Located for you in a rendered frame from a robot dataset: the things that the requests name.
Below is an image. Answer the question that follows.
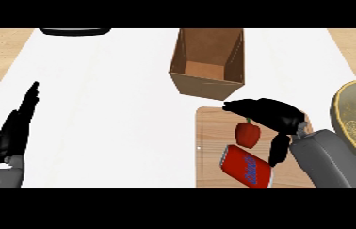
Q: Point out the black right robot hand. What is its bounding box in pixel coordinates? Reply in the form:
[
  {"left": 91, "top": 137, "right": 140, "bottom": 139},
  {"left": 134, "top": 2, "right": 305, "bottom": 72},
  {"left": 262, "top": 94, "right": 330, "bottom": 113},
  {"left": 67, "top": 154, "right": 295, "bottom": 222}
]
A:
[{"left": 221, "top": 97, "right": 307, "bottom": 168}]

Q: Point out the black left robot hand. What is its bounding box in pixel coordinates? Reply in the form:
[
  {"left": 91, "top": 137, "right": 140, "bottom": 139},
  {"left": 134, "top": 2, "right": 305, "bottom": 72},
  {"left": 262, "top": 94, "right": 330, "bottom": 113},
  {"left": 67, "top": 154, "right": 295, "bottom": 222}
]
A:
[{"left": 0, "top": 80, "right": 41, "bottom": 160}]

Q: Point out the red bell pepper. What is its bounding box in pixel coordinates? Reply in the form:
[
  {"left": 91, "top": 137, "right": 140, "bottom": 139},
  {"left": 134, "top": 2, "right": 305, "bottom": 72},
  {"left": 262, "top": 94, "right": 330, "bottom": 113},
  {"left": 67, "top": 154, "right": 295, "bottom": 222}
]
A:
[{"left": 233, "top": 117, "right": 262, "bottom": 149}]

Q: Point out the pale wooden cutting board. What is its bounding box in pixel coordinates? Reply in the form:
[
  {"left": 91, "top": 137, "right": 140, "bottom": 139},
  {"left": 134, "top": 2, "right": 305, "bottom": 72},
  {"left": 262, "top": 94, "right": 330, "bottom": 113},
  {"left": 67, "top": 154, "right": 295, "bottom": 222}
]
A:
[{"left": 194, "top": 106, "right": 317, "bottom": 189}]

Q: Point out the brown cardboard box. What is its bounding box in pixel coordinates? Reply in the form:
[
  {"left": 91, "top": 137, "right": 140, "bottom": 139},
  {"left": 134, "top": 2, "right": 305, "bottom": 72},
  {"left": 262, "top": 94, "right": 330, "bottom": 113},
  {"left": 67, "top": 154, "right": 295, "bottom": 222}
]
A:
[{"left": 168, "top": 28, "right": 246, "bottom": 102}]

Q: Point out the olive round bowl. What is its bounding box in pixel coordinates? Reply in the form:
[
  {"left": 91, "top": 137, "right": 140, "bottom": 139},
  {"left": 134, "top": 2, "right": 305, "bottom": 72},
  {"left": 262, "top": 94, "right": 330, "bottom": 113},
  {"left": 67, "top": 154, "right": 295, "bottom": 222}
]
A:
[{"left": 329, "top": 80, "right": 356, "bottom": 155}]

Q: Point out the red soda can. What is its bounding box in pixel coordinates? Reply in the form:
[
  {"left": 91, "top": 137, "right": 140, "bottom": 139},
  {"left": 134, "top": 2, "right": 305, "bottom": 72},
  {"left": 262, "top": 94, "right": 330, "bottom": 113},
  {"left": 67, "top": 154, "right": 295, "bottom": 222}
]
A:
[{"left": 218, "top": 143, "right": 274, "bottom": 189}]

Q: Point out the black round appliance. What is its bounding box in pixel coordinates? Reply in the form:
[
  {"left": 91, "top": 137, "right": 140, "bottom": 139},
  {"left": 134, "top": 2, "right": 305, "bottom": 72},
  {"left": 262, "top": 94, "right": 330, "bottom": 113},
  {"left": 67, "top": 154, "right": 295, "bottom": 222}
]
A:
[{"left": 36, "top": 28, "right": 112, "bottom": 37}]

